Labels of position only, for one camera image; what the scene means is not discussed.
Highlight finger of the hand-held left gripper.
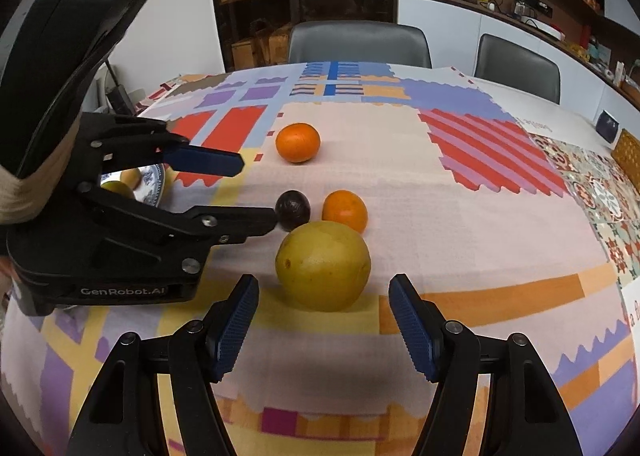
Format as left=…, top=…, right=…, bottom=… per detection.
left=82, top=115, right=246, bottom=179
left=79, top=185, right=282, bottom=245

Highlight large green-yellow citrus fruit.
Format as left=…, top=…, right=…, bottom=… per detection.
left=102, top=181, right=136, bottom=201

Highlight cardboard boxes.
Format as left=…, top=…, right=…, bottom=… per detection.
left=229, top=22, right=292, bottom=69

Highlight blue and white plate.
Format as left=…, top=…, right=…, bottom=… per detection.
left=99, top=163, right=167, bottom=209

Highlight yellow citrus fruit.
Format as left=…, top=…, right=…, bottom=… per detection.
left=275, top=221, right=371, bottom=313

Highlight white sideboard cabinet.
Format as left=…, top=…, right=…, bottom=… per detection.
left=397, top=0, right=640, bottom=137

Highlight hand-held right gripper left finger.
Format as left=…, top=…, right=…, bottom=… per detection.
left=67, top=273, right=261, bottom=456

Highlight dark plum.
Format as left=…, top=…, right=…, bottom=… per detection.
left=275, top=190, right=312, bottom=231

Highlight wicker box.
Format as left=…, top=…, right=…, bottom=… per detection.
left=612, top=128, right=640, bottom=177

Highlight white flat appliance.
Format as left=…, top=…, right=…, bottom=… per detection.
left=524, top=17, right=567, bottom=40

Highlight person's left hand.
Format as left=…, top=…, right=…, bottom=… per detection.
left=0, top=148, right=77, bottom=227

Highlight white tile-patterned table mat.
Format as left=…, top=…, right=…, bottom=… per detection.
left=450, top=66, right=640, bottom=337

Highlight black upright vacuum cleaner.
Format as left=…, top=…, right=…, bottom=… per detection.
left=100, top=0, right=157, bottom=115

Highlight navy cup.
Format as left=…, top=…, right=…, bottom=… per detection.
left=595, top=109, right=621, bottom=145

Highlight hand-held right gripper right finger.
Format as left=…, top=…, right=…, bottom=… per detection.
left=388, top=273, right=583, bottom=456

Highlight orange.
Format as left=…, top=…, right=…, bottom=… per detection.
left=322, top=190, right=369, bottom=235
left=275, top=123, right=321, bottom=164

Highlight red patterned cloth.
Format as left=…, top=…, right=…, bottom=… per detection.
left=142, top=78, right=181, bottom=104

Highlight grey dining chair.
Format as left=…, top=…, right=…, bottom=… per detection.
left=473, top=34, right=561, bottom=104
left=287, top=20, right=432, bottom=69

